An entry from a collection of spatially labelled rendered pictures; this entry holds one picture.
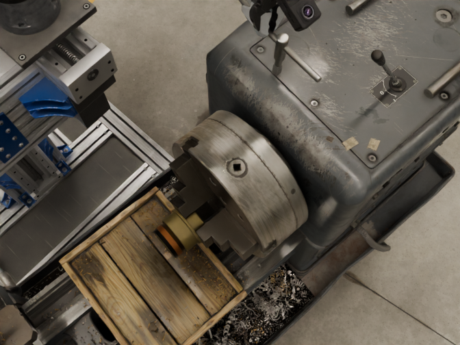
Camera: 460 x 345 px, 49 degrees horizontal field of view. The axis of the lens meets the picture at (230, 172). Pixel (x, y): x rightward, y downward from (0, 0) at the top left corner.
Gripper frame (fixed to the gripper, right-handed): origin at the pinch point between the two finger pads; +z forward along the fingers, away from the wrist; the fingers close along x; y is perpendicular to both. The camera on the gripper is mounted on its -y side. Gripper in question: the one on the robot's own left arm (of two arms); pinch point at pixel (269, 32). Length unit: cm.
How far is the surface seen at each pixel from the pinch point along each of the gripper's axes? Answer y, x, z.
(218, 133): -4.8, 16.6, 13.0
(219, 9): 94, -65, 135
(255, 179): -17.1, 17.8, 12.1
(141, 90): 82, -6, 135
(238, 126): -6.5, 12.9, 12.3
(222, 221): -16.7, 25.9, 24.2
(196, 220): -13.2, 29.9, 24.1
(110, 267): -3, 50, 46
